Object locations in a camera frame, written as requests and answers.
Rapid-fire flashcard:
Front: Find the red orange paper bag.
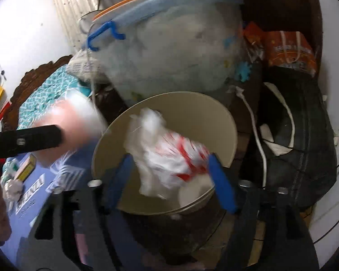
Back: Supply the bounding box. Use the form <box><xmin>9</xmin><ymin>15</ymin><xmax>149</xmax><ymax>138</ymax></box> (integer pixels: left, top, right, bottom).
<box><xmin>243</xmin><ymin>22</ymin><xmax>317</xmax><ymax>76</ymax></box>

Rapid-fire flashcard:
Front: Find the grey patterned pillow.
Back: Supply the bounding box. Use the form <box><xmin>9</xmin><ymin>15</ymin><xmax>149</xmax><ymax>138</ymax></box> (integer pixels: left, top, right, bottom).
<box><xmin>66</xmin><ymin>49</ymin><xmax>108</xmax><ymax>84</ymax></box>

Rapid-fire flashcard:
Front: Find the beige patterned curtain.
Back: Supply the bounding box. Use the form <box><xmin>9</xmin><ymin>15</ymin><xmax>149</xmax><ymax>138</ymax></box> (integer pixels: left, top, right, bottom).
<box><xmin>52</xmin><ymin>0</ymin><xmax>105</xmax><ymax>53</ymax></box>

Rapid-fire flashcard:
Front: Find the beige trash bin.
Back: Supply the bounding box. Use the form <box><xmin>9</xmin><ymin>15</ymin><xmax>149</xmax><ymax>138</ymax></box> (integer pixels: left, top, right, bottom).
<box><xmin>92</xmin><ymin>92</ymin><xmax>238</xmax><ymax>215</ymax></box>

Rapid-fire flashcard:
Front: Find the white paper ball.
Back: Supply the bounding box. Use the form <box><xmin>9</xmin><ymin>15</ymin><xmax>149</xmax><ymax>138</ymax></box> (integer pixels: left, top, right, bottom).
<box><xmin>3</xmin><ymin>179</ymin><xmax>23</xmax><ymax>202</ymax></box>

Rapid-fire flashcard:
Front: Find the dark wooden headboard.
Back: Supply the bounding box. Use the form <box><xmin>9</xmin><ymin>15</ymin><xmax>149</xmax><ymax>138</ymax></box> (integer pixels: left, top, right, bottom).
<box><xmin>1</xmin><ymin>55</ymin><xmax>73</xmax><ymax>131</ymax></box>

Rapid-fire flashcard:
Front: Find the yellow pink flat box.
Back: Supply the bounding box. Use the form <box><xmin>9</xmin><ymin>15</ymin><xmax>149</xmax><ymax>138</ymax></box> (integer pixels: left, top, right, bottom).
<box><xmin>14</xmin><ymin>154</ymin><xmax>37</xmax><ymax>182</ymax></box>

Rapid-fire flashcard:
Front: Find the white power cable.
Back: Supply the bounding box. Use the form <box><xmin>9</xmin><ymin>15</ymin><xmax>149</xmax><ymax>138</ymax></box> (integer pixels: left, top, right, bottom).
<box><xmin>234</xmin><ymin>86</ymin><xmax>270</xmax><ymax>189</ymax></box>

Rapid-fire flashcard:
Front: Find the white red plastic bag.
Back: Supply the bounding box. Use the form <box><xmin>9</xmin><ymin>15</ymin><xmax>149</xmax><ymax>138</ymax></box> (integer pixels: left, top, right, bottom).
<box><xmin>124</xmin><ymin>108</ymin><xmax>209</xmax><ymax>200</ymax></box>

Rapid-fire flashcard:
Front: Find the clear storage box blue lid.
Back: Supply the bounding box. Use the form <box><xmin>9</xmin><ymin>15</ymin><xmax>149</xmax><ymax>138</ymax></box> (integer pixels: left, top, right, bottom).
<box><xmin>87</xmin><ymin>0</ymin><xmax>245</xmax><ymax>105</ymax></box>

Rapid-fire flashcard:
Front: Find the teal patterned bed sheet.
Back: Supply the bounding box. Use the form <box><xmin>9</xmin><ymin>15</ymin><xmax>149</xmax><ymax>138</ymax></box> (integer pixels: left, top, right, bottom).
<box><xmin>17</xmin><ymin>64</ymin><xmax>91</xmax><ymax>130</ymax></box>

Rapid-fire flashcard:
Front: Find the black bag with white straps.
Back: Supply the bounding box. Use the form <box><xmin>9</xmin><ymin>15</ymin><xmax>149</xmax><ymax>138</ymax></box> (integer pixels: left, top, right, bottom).
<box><xmin>239</xmin><ymin>67</ymin><xmax>337</xmax><ymax>211</ymax></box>

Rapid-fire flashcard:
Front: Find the red yellow wall calendar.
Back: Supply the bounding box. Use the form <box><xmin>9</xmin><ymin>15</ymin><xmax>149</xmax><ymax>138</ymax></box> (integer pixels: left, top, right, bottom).
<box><xmin>0</xmin><ymin>85</ymin><xmax>11</xmax><ymax>121</ymax></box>

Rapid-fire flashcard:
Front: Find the blue patterned bed blanket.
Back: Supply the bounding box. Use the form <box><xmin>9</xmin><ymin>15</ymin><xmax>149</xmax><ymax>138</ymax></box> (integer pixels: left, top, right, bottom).
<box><xmin>1</xmin><ymin>140</ymin><xmax>98</xmax><ymax>265</ymax></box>

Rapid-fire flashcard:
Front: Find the tissue pack blue yellow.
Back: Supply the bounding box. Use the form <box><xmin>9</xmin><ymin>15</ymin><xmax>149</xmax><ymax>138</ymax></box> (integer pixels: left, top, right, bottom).
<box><xmin>32</xmin><ymin>90</ymin><xmax>108</xmax><ymax>168</ymax></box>

